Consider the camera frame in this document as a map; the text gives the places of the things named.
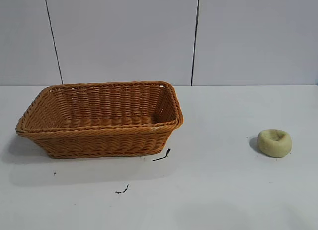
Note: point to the pale yellow round pastry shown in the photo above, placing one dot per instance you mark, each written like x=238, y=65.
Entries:
x=270, y=144

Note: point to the brown woven wicker basket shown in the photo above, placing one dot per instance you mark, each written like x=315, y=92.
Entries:
x=104, y=138

